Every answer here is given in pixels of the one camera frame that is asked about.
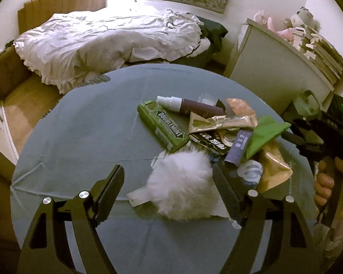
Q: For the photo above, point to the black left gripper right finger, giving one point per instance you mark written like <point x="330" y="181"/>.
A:
<point x="273" y="232"/>

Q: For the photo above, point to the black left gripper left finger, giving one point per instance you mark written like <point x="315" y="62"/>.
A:
<point x="59" y="227"/>

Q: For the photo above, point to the white tissue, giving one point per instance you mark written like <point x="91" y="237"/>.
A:
<point x="251" y="172"/>

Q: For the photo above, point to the black battery blister pack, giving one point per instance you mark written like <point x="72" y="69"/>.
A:
<point x="216" y="141"/>

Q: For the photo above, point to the white fluffy pompom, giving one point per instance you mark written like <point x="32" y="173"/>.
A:
<point x="181" y="186"/>

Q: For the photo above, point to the person's right hand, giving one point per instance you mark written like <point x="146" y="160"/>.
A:
<point x="325" y="181"/>

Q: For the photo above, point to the green plastic wrapper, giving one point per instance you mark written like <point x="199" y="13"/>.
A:
<point x="267" y="130"/>

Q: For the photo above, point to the orange snack bag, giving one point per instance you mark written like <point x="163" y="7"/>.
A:
<point x="275" y="170"/>

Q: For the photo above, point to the stack of books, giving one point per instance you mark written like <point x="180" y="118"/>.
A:
<point x="321" y="53"/>

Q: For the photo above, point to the white dresser cabinet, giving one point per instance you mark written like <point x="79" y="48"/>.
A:
<point x="272" y="68"/>

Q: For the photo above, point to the grey plush toy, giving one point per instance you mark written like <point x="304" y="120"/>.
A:
<point x="302" y="17"/>

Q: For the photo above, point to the dark spray bottle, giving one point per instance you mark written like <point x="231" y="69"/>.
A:
<point x="185" y="107"/>

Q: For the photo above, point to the gold foil wrapper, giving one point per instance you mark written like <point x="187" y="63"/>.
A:
<point x="199" y="124"/>

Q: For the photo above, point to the round blue glass table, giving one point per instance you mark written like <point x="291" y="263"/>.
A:
<point x="94" y="128"/>

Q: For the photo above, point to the pink plush toy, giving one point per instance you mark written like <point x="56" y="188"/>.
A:
<point x="264" y="19"/>

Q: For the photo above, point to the green doublemint gum box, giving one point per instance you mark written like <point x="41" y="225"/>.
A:
<point x="162" y="125"/>

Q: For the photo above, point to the wooden nightstand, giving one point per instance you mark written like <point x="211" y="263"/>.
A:
<point x="13" y="72"/>

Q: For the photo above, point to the white ruffled duvet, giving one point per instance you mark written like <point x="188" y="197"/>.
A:
<point x="70" y="49"/>

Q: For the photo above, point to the wooden headboard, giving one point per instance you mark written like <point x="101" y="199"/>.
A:
<point x="36" y="12"/>

